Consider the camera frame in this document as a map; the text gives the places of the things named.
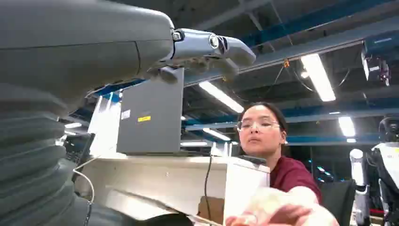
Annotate ceiling mounted camera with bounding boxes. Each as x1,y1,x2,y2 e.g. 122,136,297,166
361,40,392,87

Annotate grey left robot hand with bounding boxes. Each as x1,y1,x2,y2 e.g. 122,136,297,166
0,0,257,113

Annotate white cable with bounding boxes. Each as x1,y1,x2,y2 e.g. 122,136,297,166
72,155,101,204

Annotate person's hand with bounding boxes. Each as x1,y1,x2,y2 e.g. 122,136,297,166
224,199,340,226

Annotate black cable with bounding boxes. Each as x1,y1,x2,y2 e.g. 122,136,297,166
204,155,213,220

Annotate person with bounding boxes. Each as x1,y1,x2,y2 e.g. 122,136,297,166
224,102,340,226

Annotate black office chair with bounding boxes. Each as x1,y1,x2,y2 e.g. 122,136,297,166
318,179,357,226

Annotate eyeglasses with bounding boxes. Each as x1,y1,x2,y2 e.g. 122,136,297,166
236,120,282,132

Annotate grey laptop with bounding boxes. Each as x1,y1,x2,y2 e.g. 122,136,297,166
116,67,185,155

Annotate black monitor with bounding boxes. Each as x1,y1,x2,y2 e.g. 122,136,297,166
63,133,96,164

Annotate white board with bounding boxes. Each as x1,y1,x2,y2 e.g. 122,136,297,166
88,96,122,157

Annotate white and black humanoid robot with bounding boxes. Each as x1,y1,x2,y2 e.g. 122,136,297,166
349,114,399,226

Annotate cardboard box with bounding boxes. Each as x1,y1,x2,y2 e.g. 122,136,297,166
197,195,225,225

